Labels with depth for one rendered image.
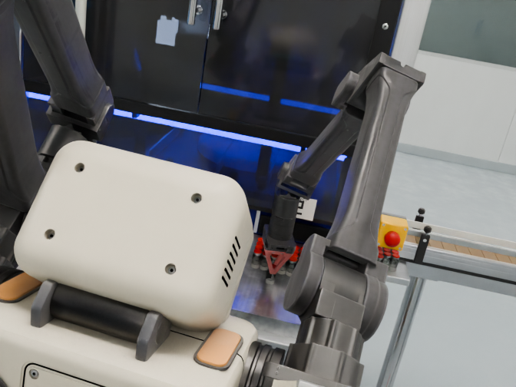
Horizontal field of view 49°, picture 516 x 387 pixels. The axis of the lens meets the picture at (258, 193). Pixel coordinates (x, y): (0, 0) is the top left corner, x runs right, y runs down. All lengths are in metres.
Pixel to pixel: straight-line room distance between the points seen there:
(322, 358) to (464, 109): 5.71
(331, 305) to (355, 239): 0.10
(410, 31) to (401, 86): 0.55
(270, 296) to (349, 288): 0.69
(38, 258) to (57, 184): 0.07
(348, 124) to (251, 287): 0.53
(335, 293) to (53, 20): 0.42
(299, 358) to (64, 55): 0.43
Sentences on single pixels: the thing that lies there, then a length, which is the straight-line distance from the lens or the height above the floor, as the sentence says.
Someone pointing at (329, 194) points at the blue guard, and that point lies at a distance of 1.48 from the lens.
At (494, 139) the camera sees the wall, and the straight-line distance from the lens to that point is 6.39.
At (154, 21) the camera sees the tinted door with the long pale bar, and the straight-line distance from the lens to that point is 1.47.
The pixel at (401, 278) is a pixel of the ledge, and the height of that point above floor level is 0.88.
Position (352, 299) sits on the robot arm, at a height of 1.25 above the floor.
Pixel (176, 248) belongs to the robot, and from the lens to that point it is 0.54.
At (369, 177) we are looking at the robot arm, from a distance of 0.75.
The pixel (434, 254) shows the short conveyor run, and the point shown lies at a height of 0.92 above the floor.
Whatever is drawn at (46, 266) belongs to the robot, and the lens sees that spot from 0.58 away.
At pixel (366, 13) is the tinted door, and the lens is 1.40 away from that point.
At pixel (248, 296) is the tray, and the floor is 0.88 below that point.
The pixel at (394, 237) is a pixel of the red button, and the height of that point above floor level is 1.01.
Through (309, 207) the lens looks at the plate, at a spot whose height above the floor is 1.03.
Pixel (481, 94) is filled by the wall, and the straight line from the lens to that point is 6.25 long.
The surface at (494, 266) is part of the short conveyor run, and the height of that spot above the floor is 0.92.
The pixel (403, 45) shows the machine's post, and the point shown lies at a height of 1.47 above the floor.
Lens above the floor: 1.59
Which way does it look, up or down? 22 degrees down
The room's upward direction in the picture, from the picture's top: 10 degrees clockwise
